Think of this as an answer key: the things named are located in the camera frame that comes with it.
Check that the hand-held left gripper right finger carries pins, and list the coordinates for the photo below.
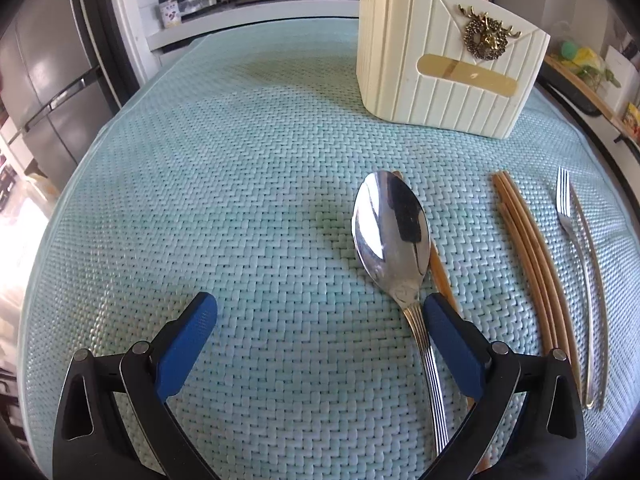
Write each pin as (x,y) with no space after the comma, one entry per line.
(450,345)

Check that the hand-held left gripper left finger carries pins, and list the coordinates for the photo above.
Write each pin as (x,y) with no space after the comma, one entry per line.
(187,340)

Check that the wooden chopstick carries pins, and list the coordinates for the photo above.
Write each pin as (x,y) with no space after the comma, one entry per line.
(545,260)
(522,270)
(531,280)
(540,275)
(441,274)

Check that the large silver spoon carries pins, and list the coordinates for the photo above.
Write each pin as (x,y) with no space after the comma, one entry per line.
(390,230)

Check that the slim metal utensil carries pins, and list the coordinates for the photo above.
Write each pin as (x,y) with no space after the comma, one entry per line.
(595,280)

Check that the silver fork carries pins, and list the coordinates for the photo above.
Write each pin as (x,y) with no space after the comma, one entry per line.
(564,210)

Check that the cream ribbed utensil holder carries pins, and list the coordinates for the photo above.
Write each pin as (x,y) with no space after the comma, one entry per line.
(400,60)

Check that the teal woven table mat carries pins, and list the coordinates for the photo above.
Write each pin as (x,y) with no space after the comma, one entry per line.
(200,185)

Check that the black hook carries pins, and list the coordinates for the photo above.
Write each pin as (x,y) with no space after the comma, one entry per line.
(621,138)

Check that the yellow packet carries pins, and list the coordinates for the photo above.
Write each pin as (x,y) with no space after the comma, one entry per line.
(632,120)

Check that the wooden board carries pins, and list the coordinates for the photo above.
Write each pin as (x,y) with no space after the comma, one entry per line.
(580,77)

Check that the grey refrigerator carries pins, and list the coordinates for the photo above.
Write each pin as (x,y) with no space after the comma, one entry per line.
(45,60)

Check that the green and yellow bundle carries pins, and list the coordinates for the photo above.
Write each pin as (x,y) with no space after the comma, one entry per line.
(582,57)

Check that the white paper box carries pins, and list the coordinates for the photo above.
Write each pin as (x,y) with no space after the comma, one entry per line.
(620,72)

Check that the spice jar with dark lid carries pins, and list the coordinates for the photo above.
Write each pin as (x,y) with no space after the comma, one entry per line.
(168,12)

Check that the clear storage container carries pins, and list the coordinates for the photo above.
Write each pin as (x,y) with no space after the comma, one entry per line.
(189,4)

